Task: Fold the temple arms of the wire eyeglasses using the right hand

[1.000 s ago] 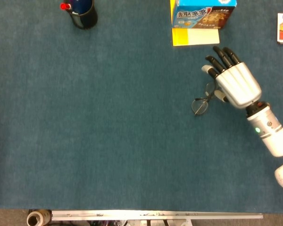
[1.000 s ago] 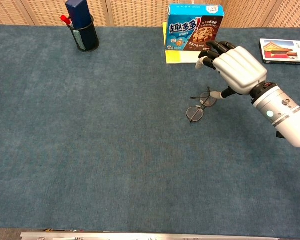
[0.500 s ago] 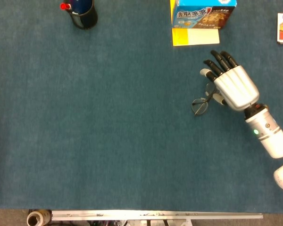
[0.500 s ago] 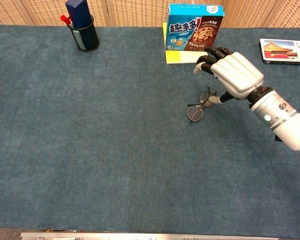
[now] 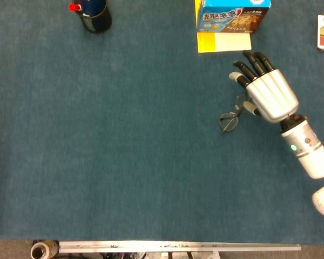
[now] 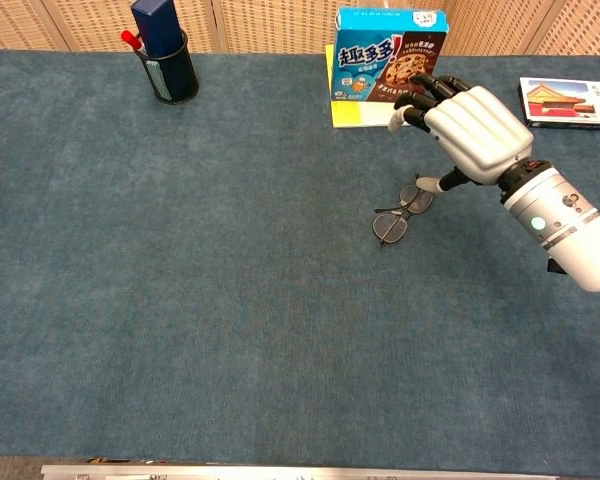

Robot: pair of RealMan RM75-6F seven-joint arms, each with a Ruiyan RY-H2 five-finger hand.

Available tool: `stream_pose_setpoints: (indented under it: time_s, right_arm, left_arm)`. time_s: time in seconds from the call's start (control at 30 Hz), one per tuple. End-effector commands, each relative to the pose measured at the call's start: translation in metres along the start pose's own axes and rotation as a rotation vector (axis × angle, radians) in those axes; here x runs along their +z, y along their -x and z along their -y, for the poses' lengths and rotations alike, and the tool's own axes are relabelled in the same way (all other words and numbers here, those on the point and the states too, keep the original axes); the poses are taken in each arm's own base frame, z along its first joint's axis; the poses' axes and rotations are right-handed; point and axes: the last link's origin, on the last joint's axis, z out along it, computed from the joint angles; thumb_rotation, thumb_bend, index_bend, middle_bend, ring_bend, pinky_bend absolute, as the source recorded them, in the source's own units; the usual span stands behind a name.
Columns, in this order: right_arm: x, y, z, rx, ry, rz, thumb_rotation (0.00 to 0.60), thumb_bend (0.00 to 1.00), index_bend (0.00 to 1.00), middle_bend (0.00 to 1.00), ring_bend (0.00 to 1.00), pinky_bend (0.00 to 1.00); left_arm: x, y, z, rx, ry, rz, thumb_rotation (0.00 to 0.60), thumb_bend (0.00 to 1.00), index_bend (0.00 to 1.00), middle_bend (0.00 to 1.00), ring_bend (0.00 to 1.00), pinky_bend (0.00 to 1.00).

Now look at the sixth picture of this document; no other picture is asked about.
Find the woven wicker folding screen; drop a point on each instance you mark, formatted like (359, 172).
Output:
(280, 25)

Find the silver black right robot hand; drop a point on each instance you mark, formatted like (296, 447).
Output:
(480, 135)

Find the pale green flat stick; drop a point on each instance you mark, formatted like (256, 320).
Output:
(157, 77)

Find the black mesh pen holder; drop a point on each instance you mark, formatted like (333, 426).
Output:
(180, 75)

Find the blue cookie box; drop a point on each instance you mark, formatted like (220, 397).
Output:
(370, 55)

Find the red capped marker pen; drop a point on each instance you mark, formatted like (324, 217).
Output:
(128, 37)

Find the yellow and white notepad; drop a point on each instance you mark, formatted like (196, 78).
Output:
(365, 115)

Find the picture box with palace print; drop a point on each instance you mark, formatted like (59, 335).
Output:
(565, 100)

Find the dark blue rectangular box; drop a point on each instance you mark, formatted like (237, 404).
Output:
(157, 25)

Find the aluminium rail bar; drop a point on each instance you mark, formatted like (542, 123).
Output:
(280, 472)

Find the blue felt table cover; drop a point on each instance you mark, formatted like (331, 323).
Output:
(180, 275)

